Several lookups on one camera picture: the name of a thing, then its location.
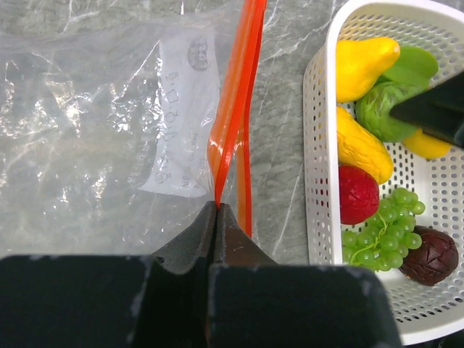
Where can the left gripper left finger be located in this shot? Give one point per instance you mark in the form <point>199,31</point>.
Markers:
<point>180,255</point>

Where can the green toy vegetable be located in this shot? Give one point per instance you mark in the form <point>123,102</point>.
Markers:
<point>372,111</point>

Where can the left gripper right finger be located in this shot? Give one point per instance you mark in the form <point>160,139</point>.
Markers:
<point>233,246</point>

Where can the yellow toy lemon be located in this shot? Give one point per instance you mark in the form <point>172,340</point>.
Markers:
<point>426,146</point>

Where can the dark maroon toy fruit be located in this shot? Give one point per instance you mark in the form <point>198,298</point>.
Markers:
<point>436,258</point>

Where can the red toy fruit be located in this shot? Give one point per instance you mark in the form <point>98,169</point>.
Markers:
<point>358,195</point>

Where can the green toy leaf slice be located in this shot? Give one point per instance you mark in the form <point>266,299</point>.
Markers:
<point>415,66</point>

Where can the clear orange zip bag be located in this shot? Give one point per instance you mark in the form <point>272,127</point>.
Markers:
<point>113,141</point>

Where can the yellow toy banana piece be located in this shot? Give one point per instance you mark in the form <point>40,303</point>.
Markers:
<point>360,148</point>

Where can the green toy grapes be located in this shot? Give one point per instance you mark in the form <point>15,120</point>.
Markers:
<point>387,237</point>

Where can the yellow toy pear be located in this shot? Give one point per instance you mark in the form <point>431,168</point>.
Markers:
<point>359,64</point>

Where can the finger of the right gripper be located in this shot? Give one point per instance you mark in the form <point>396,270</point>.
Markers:
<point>437,111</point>

